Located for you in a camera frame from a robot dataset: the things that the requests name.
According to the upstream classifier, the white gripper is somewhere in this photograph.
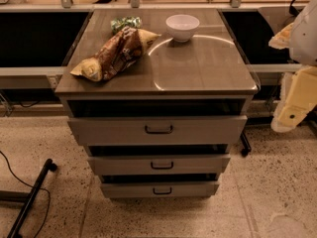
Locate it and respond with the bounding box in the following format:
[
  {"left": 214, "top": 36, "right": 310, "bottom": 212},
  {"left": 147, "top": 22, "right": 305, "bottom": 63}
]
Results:
[{"left": 270, "top": 65, "right": 317, "bottom": 133}]

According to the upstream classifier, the grey top drawer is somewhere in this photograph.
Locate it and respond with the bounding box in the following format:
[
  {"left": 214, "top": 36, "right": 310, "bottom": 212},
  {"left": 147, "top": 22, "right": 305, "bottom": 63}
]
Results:
[{"left": 68, "top": 115, "right": 247, "bottom": 146}]

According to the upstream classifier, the grey drawer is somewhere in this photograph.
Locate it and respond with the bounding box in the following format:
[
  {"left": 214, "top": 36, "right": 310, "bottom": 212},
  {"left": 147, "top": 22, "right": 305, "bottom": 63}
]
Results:
[
  {"left": 100, "top": 181, "right": 219, "bottom": 198},
  {"left": 68, "top": 115, "right": 247, "bottom": 146},
  {"left": 88, "top": 154, "right": 230, "bottom": 176}
]

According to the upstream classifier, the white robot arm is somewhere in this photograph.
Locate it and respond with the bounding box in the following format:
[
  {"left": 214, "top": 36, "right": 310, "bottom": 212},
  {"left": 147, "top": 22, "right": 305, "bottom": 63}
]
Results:
[{"left": 268, "top": 0, "right": 317, "bottom": 133}]

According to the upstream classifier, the grey middle drawer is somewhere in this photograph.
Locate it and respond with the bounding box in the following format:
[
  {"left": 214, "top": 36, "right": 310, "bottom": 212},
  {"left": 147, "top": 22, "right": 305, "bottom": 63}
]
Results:
[{"left": 88, "top": 154, "right": 230, "bottom": 176}]

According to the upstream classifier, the brown wooden drawer cabinet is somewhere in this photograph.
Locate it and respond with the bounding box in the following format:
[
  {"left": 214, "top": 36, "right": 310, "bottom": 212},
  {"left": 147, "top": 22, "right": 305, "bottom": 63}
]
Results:
[{"left": 55, "top": 9, "right": 258, "bottom": 184}]

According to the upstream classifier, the grey bottom drawer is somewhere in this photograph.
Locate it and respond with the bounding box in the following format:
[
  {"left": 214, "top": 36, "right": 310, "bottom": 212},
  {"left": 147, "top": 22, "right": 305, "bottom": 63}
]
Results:
[{"left": 100, "top": 181, "right": 219, "bottom": 198}]

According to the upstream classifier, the black caster leg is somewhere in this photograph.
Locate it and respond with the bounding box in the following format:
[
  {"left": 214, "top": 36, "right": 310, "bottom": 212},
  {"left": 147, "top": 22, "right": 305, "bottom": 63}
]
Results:
[{"left": 240, "top": 132, "right": 252, "bottom": 157}]

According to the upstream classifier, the white bowl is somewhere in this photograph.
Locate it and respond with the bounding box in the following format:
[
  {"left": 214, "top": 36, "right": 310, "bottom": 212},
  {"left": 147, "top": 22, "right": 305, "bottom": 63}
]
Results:
[{"left": 165, "top": 14, "right": 200, "bottom": 43}]

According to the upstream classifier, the brown yellow chip bag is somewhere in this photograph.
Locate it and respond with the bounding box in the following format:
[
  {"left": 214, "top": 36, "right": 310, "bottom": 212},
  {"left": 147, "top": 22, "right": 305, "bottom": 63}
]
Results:
[{"left": 70, "top": 27, "right": 159, "bottom": 82}]

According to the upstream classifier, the green snack bag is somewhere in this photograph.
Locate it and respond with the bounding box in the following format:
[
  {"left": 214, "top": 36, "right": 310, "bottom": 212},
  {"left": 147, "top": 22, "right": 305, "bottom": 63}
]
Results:
[{"left": 110, "top": 16, "right": 142, "bottom": 34}]

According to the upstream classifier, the black floor stand leg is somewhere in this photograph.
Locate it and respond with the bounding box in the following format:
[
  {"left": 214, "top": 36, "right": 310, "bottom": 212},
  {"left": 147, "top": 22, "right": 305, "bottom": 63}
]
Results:
[{"left": 0, "top": 159, "right": 57, "bottom": 238}]

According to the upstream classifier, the black top drawer handle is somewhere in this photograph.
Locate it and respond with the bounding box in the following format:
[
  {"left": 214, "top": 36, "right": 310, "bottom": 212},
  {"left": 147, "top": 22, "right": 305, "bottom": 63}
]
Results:
[{"left": 144, "top": 125, "right": 173, "bottom": 135}]

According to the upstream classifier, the black drawer handle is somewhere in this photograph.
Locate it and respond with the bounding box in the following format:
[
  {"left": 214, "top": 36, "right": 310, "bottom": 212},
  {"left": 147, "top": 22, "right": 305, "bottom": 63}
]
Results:
[
  {"left": 144, "top": 125, "right": 173, "bottom": 135},
  {"left": 151, "top": 162, "right": 174, "bottom": 170},
  {"left": 153, "top": 187, "right": 172, "bottom": 195}
]

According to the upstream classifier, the black middle drawer handle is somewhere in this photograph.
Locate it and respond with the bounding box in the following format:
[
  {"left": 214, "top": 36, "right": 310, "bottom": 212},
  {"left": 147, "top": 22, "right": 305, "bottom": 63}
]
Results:
[{"left": 151, "top": 162, "right": 174, "bottom": 170}]

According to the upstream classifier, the black bottom drawer handle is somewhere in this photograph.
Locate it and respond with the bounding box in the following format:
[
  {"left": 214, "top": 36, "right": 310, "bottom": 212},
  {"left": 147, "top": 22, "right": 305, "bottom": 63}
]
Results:
[{"left": 153, "top": 187, "right": 172, "bottom": 195}]

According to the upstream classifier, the black floor cable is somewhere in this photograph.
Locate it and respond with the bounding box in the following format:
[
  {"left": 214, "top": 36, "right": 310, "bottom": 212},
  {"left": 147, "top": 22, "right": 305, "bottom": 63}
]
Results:
[{"left": 0, "top": 150, "right": 52, "bottom": 238}]

